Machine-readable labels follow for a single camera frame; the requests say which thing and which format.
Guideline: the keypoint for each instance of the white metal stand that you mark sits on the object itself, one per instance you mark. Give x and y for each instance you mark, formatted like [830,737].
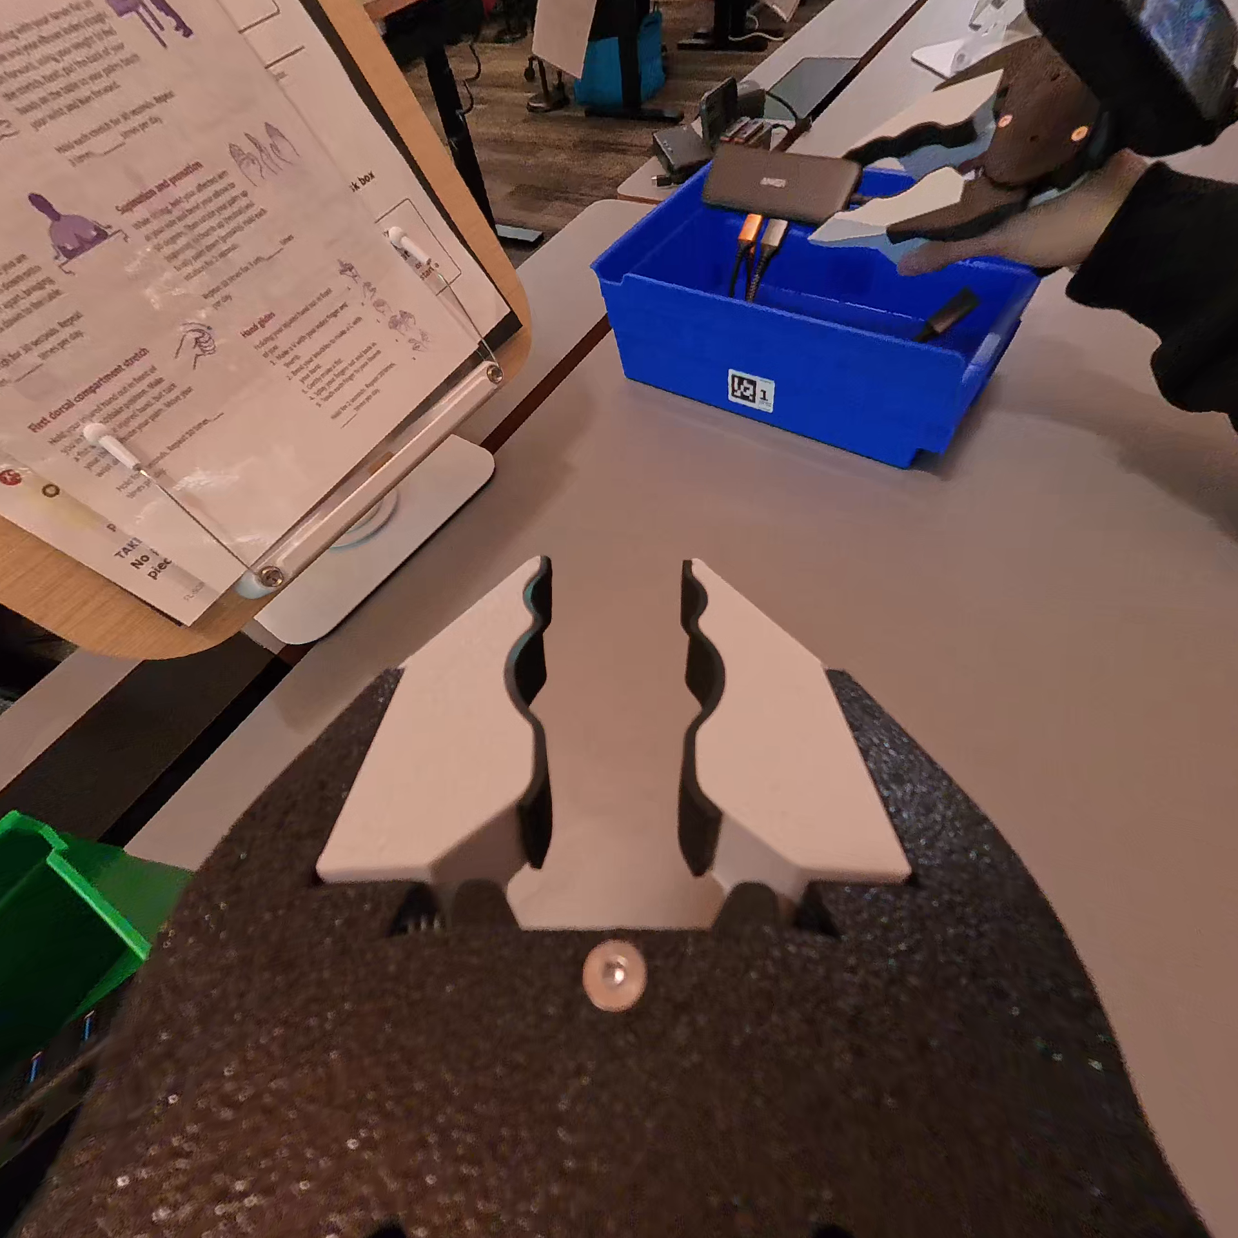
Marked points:
[954,54]

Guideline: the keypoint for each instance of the black multi-port usb hub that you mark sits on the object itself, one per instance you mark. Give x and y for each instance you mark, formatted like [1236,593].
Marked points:
[48,1093]

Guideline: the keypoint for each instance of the green plastic bin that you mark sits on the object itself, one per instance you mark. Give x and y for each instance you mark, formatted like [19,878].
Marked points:
[59,919]

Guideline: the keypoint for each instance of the blue bag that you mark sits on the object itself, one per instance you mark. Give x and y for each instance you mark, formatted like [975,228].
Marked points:
[625,64]

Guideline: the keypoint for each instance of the black battery charger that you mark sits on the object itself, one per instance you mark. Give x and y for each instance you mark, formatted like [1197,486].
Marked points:
[745,131]

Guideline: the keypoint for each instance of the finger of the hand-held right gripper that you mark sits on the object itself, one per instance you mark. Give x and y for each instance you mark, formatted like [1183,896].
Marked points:
[899,208]
[938,112]

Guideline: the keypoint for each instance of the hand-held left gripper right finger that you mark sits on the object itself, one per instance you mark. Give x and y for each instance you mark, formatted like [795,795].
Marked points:
[803,775]

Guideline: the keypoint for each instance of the printed instruction sheet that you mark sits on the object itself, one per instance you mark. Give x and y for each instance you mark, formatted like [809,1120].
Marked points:
[145,291]

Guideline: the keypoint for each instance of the person's right hand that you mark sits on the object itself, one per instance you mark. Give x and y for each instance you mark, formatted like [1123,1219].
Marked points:
[1026,242]

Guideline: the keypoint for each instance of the small black adapter box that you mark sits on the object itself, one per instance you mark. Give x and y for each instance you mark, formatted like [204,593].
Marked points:
[683,150]

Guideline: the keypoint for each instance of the wooden document stand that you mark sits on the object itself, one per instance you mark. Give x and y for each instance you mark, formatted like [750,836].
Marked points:
[97,609]

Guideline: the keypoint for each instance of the large blue plastic bin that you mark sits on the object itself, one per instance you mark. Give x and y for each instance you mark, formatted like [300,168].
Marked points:
[822,388]

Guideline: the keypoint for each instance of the white form sheet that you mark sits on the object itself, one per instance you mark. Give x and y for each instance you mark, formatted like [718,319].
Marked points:
[407,252]

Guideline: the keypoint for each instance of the dark grey tablet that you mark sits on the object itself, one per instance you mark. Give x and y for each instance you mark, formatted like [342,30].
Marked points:
[818,86]

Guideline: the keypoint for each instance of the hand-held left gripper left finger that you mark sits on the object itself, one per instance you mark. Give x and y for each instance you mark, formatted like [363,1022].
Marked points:
[435,775]

